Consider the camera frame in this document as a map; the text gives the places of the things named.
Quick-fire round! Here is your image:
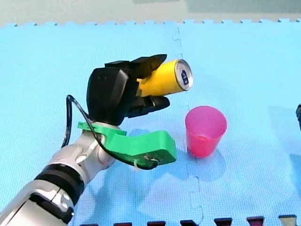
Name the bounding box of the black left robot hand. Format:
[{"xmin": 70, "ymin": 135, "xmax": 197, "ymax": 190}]
[{"xmin": 86, "ymin": 54, "xmax": 171, "ymax": 126}]

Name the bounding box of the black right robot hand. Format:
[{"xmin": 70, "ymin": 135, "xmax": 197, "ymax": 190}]
[{"xmin": 295, "ymin": 103, "xmax": 301, "ymax": 131}]

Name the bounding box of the yellow drink can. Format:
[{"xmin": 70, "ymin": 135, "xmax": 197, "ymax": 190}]
[{"xmin": 138, "ymin": 58, "xmax": 194, "ymax": 97}]

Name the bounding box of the pink plastic cup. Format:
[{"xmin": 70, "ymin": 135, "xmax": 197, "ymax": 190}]
[{"xmin": 184, "ymin": 105, "xmax": 228, "ymax": 158}]

